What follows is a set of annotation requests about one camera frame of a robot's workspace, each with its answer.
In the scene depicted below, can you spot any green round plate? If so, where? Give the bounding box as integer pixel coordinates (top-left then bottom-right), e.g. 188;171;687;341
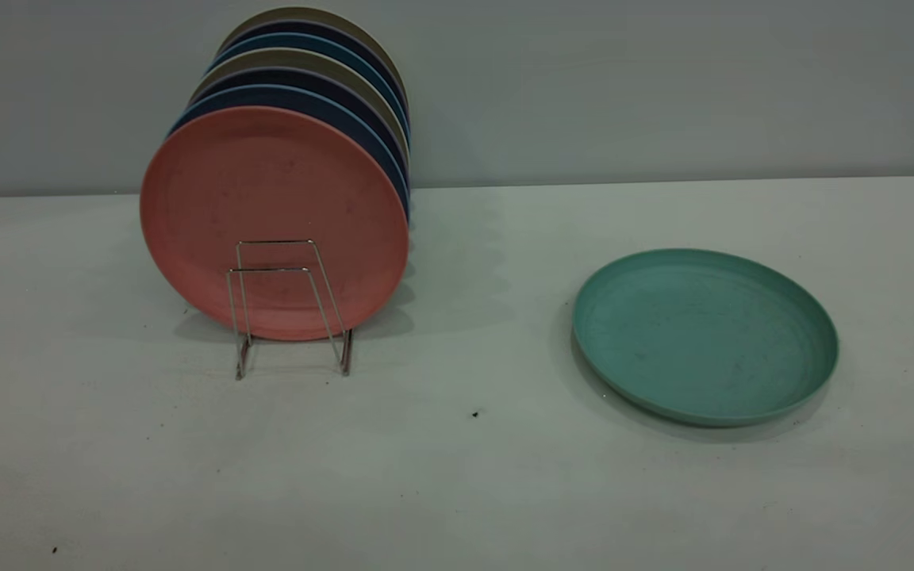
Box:
572;248;839;427

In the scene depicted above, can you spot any pink round plate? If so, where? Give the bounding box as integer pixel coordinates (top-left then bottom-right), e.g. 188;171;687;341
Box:
140;105;410;342

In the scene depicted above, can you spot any dark purple round plate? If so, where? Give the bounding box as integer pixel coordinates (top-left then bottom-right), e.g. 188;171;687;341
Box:
189;67;411;179

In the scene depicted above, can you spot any beige round plate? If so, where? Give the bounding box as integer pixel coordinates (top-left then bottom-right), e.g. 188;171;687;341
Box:
189;48;411;163
217;6;409;96

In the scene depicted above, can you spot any teal blue round plate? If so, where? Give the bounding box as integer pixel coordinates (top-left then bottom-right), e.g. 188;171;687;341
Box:
206;32;411;140

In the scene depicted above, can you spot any dark navy round plate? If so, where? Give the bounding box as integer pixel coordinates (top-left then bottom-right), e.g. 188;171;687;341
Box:
217;20;409;112

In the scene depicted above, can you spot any metal wire plate rack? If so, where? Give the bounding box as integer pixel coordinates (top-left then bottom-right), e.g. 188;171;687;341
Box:
225;238;355;380

